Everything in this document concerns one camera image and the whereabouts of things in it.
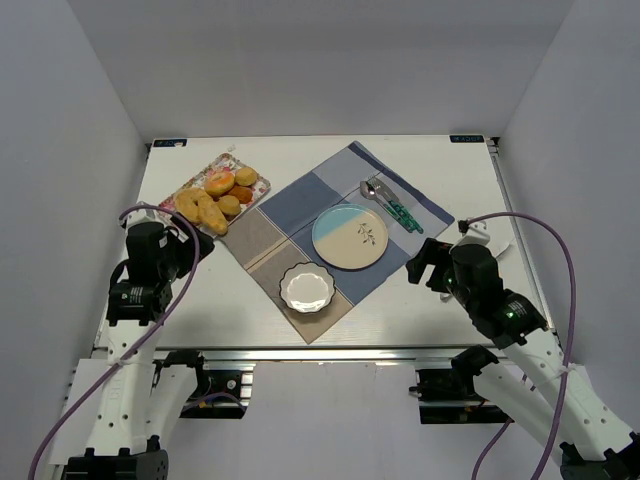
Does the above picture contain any long twisted bread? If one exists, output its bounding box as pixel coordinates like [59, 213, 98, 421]
[197, 190, 228, 235]

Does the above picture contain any round golden bun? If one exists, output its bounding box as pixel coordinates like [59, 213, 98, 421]
[217, 195, 242, 217]

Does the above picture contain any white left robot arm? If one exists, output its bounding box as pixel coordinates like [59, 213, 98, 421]
[62, 221, 214, 479]

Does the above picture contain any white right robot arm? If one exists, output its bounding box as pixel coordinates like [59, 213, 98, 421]
[406, 238, 639, 479]

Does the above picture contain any plain glazed donut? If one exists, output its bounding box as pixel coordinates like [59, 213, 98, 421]
[174, 187, 211, 225]

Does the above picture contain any floral serving tray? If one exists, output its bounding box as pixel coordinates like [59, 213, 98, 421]
[160, 153, 271, 237]

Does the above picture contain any pink frosted donut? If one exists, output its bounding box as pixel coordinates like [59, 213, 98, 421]
[203, 170, 235, 198]

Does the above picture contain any dark brown muffin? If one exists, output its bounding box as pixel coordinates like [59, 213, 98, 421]
[227, 185, 253, 205]

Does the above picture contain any blue and cream plate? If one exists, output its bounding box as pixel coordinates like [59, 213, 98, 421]
[311, 203, 389, 270]

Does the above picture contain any round bun on tray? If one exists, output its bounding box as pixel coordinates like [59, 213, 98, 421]
[234, 167, 258, 187]

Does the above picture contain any blue label left corner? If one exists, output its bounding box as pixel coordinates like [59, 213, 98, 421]
[152, 138, 187, 148]

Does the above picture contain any blue label corner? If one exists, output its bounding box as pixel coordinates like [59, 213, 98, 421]
[449, 134, 485, 143]
[152, 138, 187, 148]

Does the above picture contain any patchwork blue grey placemat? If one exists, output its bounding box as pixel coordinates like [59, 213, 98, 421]
[223, 141, 454, 343]

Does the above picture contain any blue label right corner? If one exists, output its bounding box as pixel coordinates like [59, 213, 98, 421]
[449, 134, 485, 143]

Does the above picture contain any white scalloped bowl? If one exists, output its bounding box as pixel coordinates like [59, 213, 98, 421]
[279, 262, 336, 314]

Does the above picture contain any metal fork green handle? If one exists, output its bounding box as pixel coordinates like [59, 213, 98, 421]
[366, 177, 424, 234]

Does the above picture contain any metal spoon green handle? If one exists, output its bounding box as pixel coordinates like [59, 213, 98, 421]
[360, 181, 414, 233]

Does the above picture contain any aluminium table right rail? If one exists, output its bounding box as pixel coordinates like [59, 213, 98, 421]
[486, 137, 556, 331]

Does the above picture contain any aluminium table rail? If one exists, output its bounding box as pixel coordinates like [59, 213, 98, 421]
[154, 346, 467, 363]
[486, 137, 556, 331]

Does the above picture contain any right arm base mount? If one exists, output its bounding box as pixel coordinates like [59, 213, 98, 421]
[408, 345, 507, 425]

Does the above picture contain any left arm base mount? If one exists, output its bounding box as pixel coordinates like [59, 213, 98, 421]
[153, 350, 249, 420]

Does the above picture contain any aluminium table front rail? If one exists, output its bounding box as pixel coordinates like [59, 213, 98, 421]
[154, 346, 467, 363]

